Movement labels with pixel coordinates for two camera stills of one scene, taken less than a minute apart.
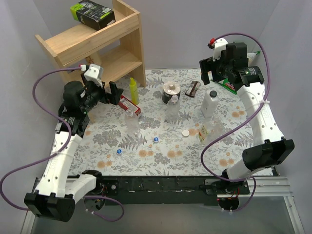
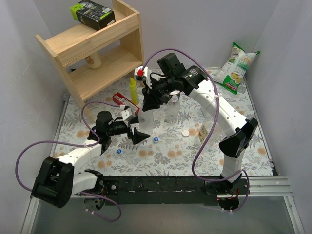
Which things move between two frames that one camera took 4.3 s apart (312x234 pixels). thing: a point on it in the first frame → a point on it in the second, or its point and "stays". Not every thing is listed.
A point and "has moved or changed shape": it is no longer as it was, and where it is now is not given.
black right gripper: (212, 69) → (151, 93)
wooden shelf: (117, 48) stays
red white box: (128, 105) stays
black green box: (93, 15) stays
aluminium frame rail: (265, 186) stays
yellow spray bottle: (133, 91) stays
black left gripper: (107, 95) → (131, 130)
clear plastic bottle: (132, 124) has moved or changed shape
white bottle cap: (185, 133) stays
